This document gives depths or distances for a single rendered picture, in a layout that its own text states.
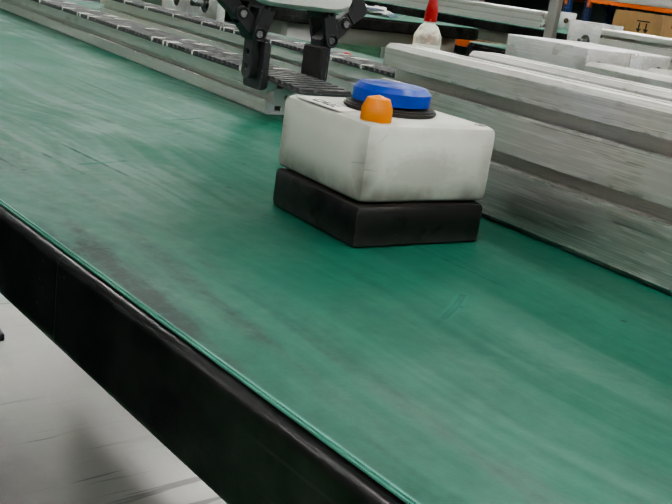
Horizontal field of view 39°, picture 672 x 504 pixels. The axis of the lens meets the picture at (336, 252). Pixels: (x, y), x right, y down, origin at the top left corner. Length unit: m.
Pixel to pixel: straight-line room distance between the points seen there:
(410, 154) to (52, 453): 1.01
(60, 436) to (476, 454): 1.19
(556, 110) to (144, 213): 0.22
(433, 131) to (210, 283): 0.14
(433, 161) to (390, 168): 0.03
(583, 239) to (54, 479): 0.96
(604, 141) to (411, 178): 0.10
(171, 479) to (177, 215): 0.89
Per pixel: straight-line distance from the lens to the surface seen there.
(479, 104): 0.56
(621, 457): 0.29
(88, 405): 1.52
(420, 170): 0.46
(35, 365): 1.65
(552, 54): 0.78
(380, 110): 0.44
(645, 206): 0.49
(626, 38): 2.42
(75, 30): 1.28
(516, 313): 0.39
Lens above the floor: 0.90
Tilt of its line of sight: 16 degrees down
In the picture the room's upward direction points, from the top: 8 degrees clockwise
